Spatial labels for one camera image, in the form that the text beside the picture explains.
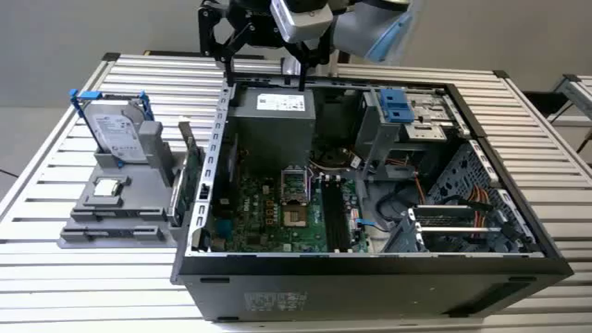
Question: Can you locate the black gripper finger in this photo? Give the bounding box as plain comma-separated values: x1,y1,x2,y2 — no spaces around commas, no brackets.
198,3,258,87
284,35,332,92

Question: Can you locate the black RAM slot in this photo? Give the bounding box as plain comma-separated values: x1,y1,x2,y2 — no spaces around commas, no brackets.
331,176,354,253
322,176,343,253

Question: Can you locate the blue plastic bay latch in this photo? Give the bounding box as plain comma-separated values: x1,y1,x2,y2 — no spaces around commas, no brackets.
378,89,416,124

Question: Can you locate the grey power supply unit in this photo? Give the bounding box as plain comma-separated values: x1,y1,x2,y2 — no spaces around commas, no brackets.
226,86,319,174

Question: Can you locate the round black fan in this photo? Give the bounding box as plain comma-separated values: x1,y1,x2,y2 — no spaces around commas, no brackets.
312,145,367,171

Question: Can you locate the hard disk in blue carrier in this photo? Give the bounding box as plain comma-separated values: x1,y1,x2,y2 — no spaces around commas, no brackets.
68,89,156,169

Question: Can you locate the metal socket cover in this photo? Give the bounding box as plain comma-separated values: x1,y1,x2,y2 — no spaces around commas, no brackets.
280,166,310,205

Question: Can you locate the green graphics card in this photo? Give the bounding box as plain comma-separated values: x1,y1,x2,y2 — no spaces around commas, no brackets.
167,119,207,227

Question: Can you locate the CPU socket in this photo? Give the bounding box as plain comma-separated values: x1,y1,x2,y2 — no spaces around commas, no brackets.
283,206,310,228

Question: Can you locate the grey parts rack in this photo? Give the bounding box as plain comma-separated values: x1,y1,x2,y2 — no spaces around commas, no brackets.
56,120,191,249

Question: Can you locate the silver CPU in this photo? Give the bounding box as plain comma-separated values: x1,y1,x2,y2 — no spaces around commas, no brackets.
92,179,126,198

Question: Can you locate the black panel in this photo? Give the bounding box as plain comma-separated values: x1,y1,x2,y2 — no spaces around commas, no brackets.
522,90,570,119

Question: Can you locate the green motherboard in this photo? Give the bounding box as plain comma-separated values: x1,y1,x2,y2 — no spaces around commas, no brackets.
210,173,371,253

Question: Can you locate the metal slat side table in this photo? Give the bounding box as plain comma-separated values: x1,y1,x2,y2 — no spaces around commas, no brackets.
547,74,592,153

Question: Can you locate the metal disk bay cage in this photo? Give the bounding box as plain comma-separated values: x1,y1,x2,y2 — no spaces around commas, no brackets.
382,203,506,254

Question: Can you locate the black open PC case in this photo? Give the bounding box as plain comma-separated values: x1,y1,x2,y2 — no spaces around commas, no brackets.
170,71,575,322

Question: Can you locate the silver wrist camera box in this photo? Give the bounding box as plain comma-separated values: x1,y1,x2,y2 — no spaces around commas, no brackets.
270,0,335,44

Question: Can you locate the grey metal drive bay bracket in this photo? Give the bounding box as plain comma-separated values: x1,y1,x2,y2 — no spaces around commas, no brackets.
355,88,464,181

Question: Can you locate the purple white wire bundle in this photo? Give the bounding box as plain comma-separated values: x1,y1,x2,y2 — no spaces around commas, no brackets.
307,158,360,180

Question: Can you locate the thin orange wire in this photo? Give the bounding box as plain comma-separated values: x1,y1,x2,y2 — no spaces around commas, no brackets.
412,171,428,205

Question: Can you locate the black wire loop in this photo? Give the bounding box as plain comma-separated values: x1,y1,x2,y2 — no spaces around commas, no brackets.
375,187,418,225

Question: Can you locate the blue wire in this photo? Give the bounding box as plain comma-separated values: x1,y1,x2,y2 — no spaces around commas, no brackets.
354,217,400,234

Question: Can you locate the orange wire bundle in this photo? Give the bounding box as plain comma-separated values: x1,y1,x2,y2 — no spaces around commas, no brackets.
466,183,494,241

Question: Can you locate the black flat wire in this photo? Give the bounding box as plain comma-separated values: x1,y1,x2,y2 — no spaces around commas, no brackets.
436,195,494,212

